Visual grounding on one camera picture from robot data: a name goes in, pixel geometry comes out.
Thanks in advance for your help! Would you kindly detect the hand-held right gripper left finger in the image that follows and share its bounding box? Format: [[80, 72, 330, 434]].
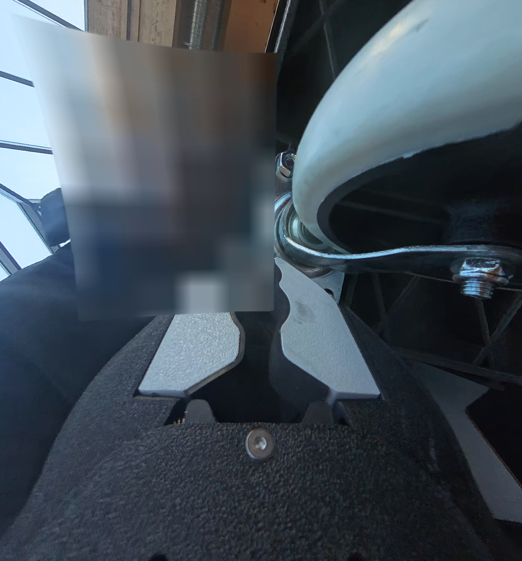
[[137, 311, 247, 398]]

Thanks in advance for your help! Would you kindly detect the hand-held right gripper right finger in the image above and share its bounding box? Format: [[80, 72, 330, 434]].
[[270, 258, 381, 402]]

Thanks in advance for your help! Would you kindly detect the metal caster fork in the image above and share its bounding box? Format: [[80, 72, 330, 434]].
[[273, 193, 522, 286]]

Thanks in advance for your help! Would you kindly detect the person's dark garment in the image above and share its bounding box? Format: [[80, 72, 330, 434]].
[[0, 188, 174, 561]]

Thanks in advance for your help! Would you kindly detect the caster axle bolt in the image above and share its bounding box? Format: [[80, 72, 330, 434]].
[[451, 258, 513, 300]]

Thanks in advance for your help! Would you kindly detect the white caster wheel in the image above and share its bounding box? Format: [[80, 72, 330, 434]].
[[292, 0, 522, 256]]

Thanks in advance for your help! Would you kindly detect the glass skylight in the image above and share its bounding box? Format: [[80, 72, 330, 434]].
[[0, 0, 86, 286]]

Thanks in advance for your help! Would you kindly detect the metal ventilation duct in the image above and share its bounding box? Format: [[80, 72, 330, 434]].
[[183, 0, 232, 48]]

